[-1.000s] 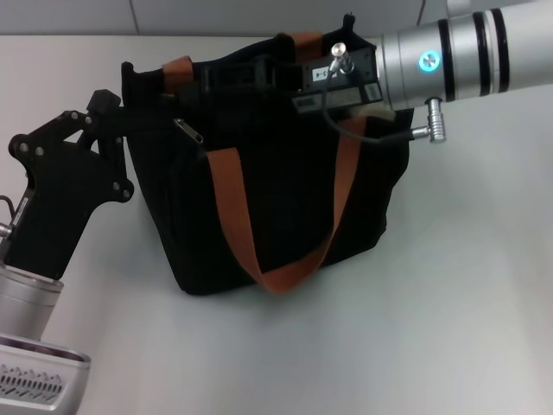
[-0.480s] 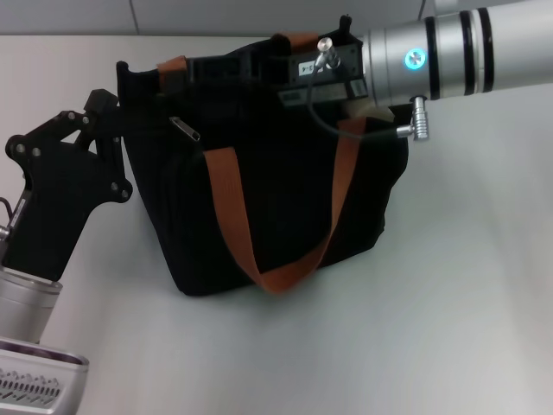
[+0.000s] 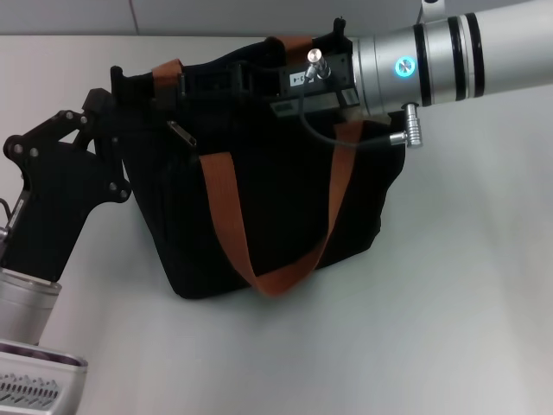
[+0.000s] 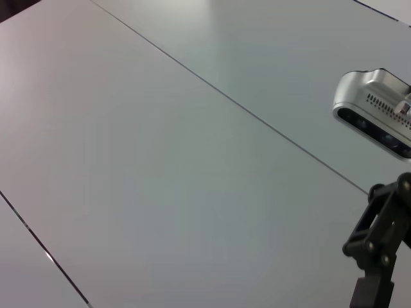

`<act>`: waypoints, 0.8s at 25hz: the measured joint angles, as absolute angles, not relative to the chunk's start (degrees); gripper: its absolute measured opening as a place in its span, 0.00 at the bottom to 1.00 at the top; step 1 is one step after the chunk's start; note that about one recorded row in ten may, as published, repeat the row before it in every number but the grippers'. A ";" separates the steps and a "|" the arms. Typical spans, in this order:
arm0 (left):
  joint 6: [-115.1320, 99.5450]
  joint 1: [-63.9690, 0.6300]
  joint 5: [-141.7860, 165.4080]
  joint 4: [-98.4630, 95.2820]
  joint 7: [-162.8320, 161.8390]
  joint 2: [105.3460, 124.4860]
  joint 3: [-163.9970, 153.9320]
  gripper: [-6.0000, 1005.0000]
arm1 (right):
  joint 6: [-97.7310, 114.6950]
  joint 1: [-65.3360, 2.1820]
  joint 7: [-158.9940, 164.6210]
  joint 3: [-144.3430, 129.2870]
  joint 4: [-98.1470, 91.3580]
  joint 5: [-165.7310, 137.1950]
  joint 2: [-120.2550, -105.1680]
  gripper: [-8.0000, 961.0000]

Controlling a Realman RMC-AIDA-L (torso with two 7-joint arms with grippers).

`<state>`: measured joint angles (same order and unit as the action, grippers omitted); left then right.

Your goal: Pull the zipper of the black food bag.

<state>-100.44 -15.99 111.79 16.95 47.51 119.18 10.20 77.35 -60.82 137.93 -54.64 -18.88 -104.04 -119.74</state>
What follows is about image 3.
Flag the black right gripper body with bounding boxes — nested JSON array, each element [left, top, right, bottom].
[[235, 41, 359, 99]]

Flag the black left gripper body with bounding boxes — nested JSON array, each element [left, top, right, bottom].
[[0, 134, 131, 283]]

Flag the silver zipper pull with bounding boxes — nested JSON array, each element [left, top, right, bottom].
[[166, 120, 199, 148]]

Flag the black food bag orange handles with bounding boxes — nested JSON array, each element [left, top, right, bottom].
[[110, 16, 408, 300]]

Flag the left gripper cable with connector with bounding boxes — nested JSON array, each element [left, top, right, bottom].
[[0, 197, 16, 250]]

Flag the gripper cable with connector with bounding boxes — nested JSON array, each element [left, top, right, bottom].
[[297, 48, 423, 150], [0, 197, 16, 250]]

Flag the right gripper cable with connector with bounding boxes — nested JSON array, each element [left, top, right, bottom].
[[297, 48, 423, 150]]

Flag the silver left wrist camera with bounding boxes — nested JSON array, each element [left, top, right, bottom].
[[0, 339, 90, 415]]

